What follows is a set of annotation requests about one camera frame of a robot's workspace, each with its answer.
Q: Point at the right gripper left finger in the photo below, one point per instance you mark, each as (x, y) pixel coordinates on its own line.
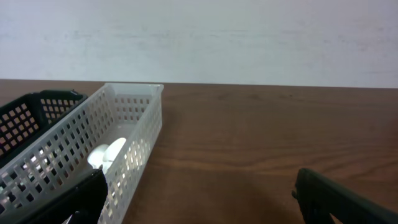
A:
(82, 200)

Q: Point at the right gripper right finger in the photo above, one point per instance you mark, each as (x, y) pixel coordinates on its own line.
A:
(322, 200)

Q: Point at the white plastic spoon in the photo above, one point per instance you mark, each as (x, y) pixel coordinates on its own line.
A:
(95, 158)
(111, 153)

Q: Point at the clear perforated plastic basket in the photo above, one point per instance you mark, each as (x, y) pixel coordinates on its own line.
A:
(116, 110)

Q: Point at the black perforated plastic basket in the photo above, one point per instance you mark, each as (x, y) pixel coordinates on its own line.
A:
(25, 119)

